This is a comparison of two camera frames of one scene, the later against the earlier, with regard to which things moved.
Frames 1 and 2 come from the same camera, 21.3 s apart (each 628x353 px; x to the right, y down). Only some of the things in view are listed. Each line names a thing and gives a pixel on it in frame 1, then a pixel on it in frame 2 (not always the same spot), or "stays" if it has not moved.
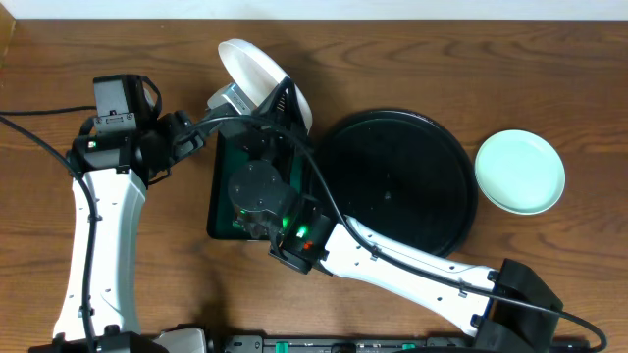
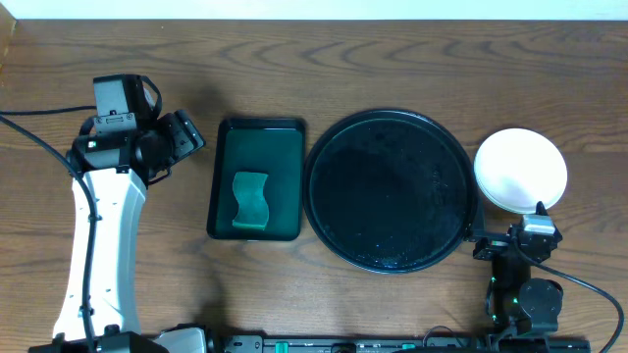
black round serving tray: x=401 y=176 stays
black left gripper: x=194 y=142 stays
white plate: x=257 y=74 → x=517 y=168
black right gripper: x=282 y=112 → x=480 y=231
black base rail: x=370 y=344 stays
